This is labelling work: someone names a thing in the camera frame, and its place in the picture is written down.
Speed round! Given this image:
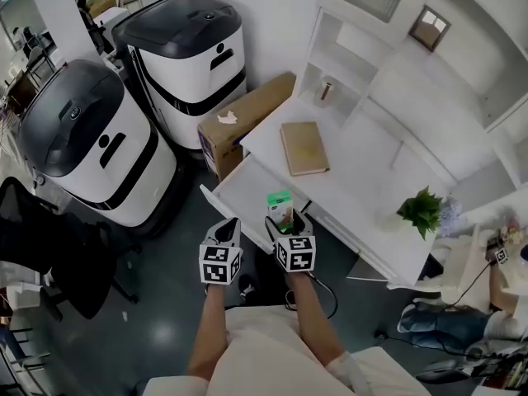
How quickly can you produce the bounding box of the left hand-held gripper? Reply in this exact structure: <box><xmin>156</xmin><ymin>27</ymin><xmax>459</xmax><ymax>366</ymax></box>
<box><xmin>198</xmin><ymin>217</ymin><xmax>245</xmax><ymax>285</ymax></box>

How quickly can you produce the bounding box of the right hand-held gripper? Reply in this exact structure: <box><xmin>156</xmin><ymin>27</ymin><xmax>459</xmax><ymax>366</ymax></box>
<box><xmin>264</xmin><ymin>212</ymin><xmax>318</xmax><ymax>274</ymax></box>

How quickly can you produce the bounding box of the small green packet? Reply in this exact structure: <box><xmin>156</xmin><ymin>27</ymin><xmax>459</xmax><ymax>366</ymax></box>
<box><xmin>265</xmin><ymin>191</ymin><xmax>295</xmax><ymax>235</ymax></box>

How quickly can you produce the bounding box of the white desk drawer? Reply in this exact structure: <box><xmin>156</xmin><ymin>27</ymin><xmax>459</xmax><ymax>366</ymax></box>
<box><xmin>199</xmin><ymin>153</ymin><xmax>315</xmax><ymax>256</ymax></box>

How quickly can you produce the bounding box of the person's left forearm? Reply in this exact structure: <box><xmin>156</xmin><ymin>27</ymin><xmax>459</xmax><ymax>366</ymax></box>
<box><xmin>186</xmin><ymin>281</ymin><xmax>231</xmax><ymax>382</ymax></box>

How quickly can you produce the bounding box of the person's right forearm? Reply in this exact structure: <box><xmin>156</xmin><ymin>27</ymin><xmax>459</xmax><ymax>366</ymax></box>
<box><xmin>285</xmin><ymin>271</ymin><xmax>347</xmax><ymax>367</ymax></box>

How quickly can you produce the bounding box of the person's black shoe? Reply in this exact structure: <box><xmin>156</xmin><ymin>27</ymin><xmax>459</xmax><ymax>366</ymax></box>
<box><xmin>238</xmin><ymin>274</ymin><xmax>257</xmax><ymax>301</ymax></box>

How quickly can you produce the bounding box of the tan hardcover book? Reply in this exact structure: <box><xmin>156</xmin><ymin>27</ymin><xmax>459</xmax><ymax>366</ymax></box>
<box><xmin>280</xmin><ymin>121</ymin><xmax>332</xmax><ymax>177</ymax></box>

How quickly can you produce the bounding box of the white desk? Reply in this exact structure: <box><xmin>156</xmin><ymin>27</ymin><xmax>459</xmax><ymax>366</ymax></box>
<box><xmin>238</xmin><ymin>96</ymin><xmax>455</xmax><ymax>289</ymax></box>

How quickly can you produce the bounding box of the brown cardboard box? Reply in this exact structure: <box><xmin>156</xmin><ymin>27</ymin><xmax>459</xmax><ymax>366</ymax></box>
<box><xmin>197</xmin><ymin>71</ymin><xmax>298</xmax><ymax>184</ymax></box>

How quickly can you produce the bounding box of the person's white clothing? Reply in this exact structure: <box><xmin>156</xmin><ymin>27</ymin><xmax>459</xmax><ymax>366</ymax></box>
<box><xmin>141</xmin><ymin>302</ymin><xmax>431</xmax><ymax>396</ymax></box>

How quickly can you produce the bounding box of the green potted plant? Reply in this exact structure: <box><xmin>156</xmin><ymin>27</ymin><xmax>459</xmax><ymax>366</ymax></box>
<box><xmin>376</xmin><ymin>185</ymin><xmax>446</xmax><ymax>242</ymax></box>

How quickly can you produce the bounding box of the clear bottle with brown band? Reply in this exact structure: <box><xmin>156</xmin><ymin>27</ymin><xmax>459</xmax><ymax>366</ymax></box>
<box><xmin>317</xmin><ymin>81</ymin><xmax>336</xmax><ymax>107</ymax></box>

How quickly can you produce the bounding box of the white and black delivery robot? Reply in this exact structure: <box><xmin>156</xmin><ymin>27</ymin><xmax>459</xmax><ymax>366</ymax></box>
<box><xmin>111</xmin><ymin>0</ymin><xmax>248</xmax><ymax>152</ymax></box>
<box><xmin>17</xmin><ymin>59</ymin><xmax>186</xmax><ymax>233</ymax></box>

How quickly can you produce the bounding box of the pale blue flower bunch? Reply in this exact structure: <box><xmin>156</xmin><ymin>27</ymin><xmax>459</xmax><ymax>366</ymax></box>
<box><xmin>438</xmin><ymin>196</ymin><xmax>464</xmax><ymax>238</ymax></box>

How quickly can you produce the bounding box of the black mesh office chair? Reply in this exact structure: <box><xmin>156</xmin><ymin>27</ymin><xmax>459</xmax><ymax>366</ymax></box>
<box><xmin>0</xmin><ymin>176</ymin><xmax>142</xmax><ymax>321</ymax></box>

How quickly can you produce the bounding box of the white shelf cabinet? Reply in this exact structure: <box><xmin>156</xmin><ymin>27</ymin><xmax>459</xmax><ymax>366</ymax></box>
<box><xmin>296</xmin><ymin>0</ymin><xmax>528</xmax><ymax>190</ymax></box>

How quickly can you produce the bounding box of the small pink flower bouquet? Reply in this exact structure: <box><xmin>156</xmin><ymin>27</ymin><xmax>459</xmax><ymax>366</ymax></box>
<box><xmin>500</xmin><ymin>215</ymin><xmax>524</xmax><ymax>246</ymax></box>

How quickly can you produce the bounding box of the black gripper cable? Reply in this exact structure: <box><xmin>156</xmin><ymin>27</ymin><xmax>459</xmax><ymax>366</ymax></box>
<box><xmin>283</xmin><ymin>271</ymin><xmax>340</xmax><ymax>320</ymax></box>

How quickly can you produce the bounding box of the dark picture frame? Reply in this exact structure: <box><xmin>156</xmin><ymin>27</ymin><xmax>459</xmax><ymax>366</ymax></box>
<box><xmin>408</xmin><ymin>5</ymin><xmax>452</xmax><ymax>54</ymax></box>

